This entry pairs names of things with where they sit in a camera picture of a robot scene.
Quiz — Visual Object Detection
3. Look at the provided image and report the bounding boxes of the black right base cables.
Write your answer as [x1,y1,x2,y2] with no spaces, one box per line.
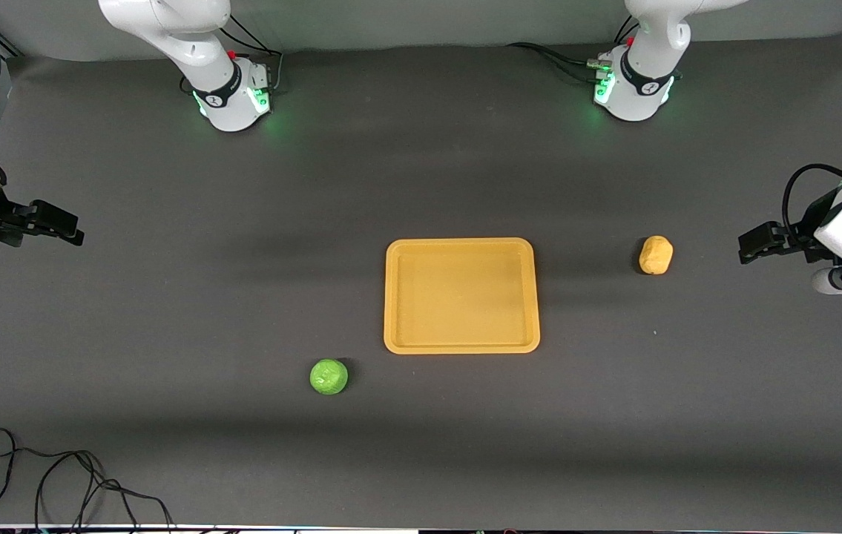
[180,13,286,96]

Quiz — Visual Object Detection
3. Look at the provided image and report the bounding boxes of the black base cables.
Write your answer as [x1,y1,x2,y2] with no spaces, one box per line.
[180,13,286,96]
[505,13,641,84]

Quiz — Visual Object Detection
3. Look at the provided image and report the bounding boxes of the thin black loose cable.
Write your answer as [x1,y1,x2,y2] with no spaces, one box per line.
[0,428,175,534]

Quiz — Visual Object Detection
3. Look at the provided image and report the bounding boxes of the black left base cables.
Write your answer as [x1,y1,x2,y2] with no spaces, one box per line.
[505,13,641,84]

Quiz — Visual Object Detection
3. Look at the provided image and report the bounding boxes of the yellow plastic tray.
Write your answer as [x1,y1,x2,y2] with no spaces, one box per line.
[383,237,542,355]

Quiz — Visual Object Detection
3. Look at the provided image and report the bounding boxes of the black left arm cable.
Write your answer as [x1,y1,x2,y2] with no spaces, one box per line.
[782,163,842,247]

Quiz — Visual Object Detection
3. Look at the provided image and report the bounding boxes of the yellow-brown potato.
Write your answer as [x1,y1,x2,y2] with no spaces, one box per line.
[639,235,674,276]

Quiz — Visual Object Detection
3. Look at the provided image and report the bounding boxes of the green apple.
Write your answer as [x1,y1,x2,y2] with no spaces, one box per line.
[309,358,349,396]

